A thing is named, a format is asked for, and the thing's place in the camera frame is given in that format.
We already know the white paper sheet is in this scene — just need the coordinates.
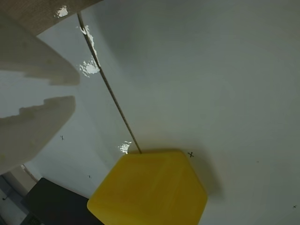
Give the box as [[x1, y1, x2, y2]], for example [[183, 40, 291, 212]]
[[0, 12, 142, 205], [79, 0, 300, 225]]

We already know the yellow cube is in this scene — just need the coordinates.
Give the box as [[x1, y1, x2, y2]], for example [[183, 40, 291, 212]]
[[86, 149, 209, 225]]

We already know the black open box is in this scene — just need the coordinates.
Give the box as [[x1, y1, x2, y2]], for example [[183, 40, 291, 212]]
[[23, 177, 105, 225]]

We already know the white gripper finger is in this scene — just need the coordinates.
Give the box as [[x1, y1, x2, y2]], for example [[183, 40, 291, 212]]
[[0, 13, 80, 86], [0, 95, 76, 174]]

